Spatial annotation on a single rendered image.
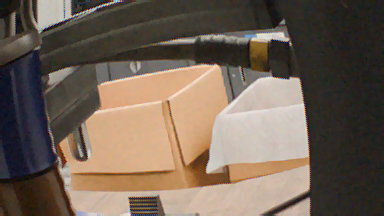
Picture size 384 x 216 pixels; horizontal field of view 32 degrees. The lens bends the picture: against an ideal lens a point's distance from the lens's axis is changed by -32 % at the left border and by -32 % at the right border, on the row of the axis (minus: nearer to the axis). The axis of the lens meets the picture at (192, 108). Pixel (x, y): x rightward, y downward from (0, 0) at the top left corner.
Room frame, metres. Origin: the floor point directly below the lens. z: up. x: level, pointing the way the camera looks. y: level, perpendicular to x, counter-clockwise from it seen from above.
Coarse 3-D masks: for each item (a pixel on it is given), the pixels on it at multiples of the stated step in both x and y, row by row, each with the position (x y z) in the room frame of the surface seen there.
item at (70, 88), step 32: (0, 0) 0.48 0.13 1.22; (128, 0) 0.50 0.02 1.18; (160, 0) 0.42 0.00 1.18; (192, 0) 0.42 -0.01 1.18; (224, 0) 0.42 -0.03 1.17; (256, 0) 0.41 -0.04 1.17; (0, 32) 0.49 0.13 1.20; (64, 32) 0.44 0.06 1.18; (96, 32) 0.43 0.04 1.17; (128, 32) 0.43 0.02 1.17; (160, 32) 0.42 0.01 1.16; (192, 32) 0.42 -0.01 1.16; (224, 32) 0.42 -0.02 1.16; (64, 64) 0.44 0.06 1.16; (64, 96) 0.52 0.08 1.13; (96, 96) 0.58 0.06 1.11; (64, 128) 0.51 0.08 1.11
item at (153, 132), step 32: (128, 96) 3.36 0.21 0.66; (160, 96) 3.32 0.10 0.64; (192, 96) 2.90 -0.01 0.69; (224, 96) 3.20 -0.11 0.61; (96, 128) 2.81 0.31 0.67; (128, 128) 2.77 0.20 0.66; (160, 128) 2.74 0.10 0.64; (192, 128) 2.85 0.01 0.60; (64, 160) 2.99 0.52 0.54; (96, 160) 2.82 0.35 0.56; (128, 160) 2.77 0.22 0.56; (160, 160) 2.74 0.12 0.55; (192, 160) 2.81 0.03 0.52
